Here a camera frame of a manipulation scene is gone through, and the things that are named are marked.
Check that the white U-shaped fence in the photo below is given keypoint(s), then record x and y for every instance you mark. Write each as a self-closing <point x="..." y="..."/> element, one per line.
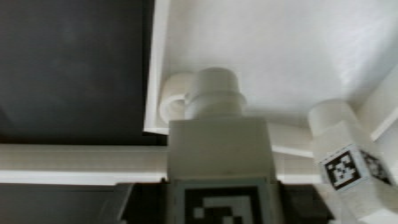
<point x="106" y="165"/>

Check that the white table leg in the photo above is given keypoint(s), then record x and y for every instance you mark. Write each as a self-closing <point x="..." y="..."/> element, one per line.
<point x="225" y="186"/>
<point x="353" y="167"/>

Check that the white square table top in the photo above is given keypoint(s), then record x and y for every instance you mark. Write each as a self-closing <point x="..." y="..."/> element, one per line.
<point x="310" y="48"/>

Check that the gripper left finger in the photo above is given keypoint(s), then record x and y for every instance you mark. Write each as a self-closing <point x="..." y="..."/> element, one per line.
<point x="134" y="204"/>

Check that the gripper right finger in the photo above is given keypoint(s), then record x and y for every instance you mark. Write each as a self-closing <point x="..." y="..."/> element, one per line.
<point x="305" y="208"/>

